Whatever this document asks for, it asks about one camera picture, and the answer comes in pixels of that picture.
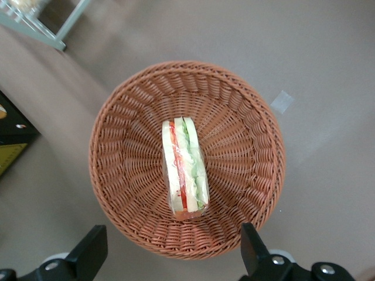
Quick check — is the black food warmer cabinet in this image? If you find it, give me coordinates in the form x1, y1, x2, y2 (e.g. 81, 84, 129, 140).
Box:
0, 90, 41, 177

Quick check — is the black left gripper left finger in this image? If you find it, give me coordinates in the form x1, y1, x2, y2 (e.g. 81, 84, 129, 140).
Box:
0, 224, 108, 281

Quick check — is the grey wire display rack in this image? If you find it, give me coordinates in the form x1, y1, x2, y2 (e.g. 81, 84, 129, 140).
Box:
0, 0, 92, 52

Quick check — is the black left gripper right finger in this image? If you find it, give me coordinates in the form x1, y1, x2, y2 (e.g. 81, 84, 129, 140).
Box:
238, 222, 356, 281

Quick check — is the small clear tape piece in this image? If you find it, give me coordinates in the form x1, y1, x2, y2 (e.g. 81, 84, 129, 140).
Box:
270, 90, 295, 115

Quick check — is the plastic-wrapped sandwich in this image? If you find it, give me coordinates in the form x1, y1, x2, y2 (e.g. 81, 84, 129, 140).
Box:
161, 116, 210, 221

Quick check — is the brown round wicker basket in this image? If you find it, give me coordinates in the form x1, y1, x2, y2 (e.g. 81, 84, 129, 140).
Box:
88, 60, 287, 261

